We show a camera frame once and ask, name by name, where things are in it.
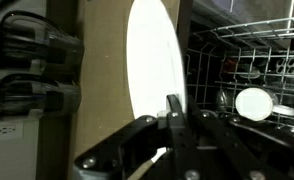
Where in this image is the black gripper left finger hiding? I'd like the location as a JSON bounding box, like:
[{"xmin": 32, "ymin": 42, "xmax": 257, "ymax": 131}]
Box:
[{"xmin": 82, "ymin": 94, "xmax": 201, "ymax": 180}]

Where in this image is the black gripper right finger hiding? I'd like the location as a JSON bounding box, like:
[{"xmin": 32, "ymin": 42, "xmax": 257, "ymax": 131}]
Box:
[{"xmin": 186, "ymin": 95, "xmax": 294, "ymax": 180}]

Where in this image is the large white plate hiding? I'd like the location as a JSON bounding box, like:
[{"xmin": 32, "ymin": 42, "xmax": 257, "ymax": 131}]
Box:
[{"xmin": 125, "ymin": 0, "xmax": 188, "ymax": 164}]

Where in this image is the open dishwasher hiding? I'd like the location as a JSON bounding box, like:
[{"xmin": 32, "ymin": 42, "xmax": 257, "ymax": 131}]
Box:
[{"xmin": 176, "ymin": 0, "xmax": 294, "ymax": 141}]

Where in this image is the white mug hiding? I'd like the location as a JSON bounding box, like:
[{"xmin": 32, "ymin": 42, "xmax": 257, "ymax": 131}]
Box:
[{"xmin": 235, "ymin": 87, "xmax": 294, "ymax": 122}]

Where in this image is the wire dishwasher rack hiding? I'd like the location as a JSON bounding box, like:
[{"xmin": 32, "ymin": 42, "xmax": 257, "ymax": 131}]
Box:
[{"xmin": 186, "ymin": 14, "xmax": 294, "ymax": 134}]

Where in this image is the white wall outlet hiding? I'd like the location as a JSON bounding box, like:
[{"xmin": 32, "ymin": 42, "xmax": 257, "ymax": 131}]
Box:
[{"xmin": 0, "ymin": 121, "xmax": 24, "ymax": 141}]

